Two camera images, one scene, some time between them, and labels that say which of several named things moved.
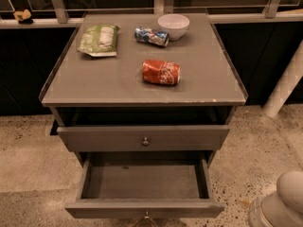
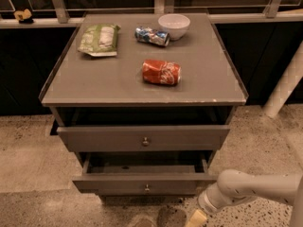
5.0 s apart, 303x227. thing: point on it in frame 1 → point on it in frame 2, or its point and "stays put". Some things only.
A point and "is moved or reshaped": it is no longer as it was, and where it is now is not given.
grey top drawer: (145, 138) stays put
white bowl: (176, 25) stays put
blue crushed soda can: (151, 35) stays put
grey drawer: (145, 185) is moved or reshaped
